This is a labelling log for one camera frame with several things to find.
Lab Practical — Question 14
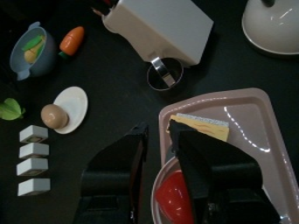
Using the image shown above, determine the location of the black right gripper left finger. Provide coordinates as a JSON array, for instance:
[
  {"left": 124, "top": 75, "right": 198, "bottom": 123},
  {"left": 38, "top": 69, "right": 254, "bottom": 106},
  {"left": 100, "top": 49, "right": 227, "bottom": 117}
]
[{"left": 72, "top": 121, "right": 150, "bottom": 224}]

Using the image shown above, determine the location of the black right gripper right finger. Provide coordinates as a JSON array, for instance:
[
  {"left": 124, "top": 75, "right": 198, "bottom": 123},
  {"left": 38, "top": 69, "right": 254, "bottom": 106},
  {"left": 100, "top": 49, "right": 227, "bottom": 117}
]
[{"left": 167, "top": 118, "right": 283, "bottom": 224}]

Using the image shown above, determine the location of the blue toy pot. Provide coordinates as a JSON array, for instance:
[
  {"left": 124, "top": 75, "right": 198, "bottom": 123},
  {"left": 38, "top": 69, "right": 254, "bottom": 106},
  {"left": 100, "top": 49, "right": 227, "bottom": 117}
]
[{"left": 8, "top": 21, "right": 59, "bottom": 81}]

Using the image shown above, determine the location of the red bowl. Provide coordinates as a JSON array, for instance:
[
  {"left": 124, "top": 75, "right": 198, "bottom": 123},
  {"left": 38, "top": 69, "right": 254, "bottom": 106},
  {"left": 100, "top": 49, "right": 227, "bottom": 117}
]
[{"left": 154, "top": 169, "right": 195, "bottom": 224}]

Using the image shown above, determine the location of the yellow sponge with grey top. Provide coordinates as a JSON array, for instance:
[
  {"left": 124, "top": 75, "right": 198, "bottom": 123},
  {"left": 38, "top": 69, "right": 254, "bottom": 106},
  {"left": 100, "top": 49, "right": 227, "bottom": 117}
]
[{"left": 166, "top": 112, "right": 231, "bottom": 143}]

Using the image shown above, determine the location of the pink plastic tray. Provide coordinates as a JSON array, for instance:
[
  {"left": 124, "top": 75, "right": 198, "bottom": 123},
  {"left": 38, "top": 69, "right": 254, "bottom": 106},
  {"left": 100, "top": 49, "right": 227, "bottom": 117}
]
[{"left": 158, "top": 87, "right": 299, "bottom": 224}]

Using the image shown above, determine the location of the small white block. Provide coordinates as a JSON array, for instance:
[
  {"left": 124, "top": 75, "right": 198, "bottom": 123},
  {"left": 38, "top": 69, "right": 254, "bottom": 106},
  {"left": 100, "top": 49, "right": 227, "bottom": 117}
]
[
  {"left": 15, "top": 157, "right": 51, "bottom": 177},
  {"left": 19, "top": 142, "right": 51, "bottom": 159},
  {"left": 19, "top": 124, "right": 50, "bottom": 144},
  {"left": 16, "top": 178, "right": 52, "bottom": 197}
]

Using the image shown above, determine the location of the small white plate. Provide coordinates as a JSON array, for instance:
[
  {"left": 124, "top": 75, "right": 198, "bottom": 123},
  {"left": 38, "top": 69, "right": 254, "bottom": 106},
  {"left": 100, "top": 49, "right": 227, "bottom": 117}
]
[{"left": 51, "top": 86, "right": 90, "bottom": 135}]

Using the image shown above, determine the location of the beige toy egg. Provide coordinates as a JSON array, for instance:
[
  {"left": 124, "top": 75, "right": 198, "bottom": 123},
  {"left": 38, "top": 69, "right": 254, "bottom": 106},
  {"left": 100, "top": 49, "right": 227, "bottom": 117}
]
[{"left": 40, "top": 103, "right": 71, "bottom": 130}]

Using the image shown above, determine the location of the green toy lettuce leaf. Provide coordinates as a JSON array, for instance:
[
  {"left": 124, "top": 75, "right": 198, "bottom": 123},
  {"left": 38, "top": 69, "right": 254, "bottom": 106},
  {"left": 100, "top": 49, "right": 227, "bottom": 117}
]
[{"left": 0, "top": 97, "right": 27, "bottom": 122}]

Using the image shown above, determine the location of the orange toy carrot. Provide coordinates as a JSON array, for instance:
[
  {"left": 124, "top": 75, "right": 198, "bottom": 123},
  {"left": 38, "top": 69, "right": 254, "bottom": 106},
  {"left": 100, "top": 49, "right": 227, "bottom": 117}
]
[{"left": 58, "top": 25, "right": 86, "bottom": 60}]

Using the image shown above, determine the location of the yellow toy corn with leaf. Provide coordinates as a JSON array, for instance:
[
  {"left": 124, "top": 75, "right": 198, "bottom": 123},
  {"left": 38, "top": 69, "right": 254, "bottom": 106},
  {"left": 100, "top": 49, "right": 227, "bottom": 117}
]
[{"left": 22, "top": 34, "right": 48, "bottom": 65}]

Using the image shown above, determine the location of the white toy knife block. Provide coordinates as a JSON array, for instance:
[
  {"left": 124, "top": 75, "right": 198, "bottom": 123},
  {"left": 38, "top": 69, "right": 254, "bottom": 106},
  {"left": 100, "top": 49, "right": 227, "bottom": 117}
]
[{"left": 102, "top": 0, "right": 215, "bottom": 67}]

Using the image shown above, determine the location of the white toy kettle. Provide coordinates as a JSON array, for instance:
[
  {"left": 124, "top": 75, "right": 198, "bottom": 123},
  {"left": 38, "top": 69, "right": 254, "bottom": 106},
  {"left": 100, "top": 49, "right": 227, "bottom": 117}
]
[{"left": 240, "top": 0, "right": 299, "bottom": 56}]

